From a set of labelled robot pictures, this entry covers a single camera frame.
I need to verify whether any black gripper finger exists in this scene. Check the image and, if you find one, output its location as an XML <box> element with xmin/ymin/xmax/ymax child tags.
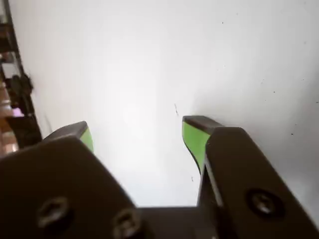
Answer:
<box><xmin>0</xmin><ymin>121</ymin><xmax>150</xmax><ymax>239</ymax></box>
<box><xmin>181</xmin><ymin>115</ymin><xmax>319</xmax><ymax>239</ymax></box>

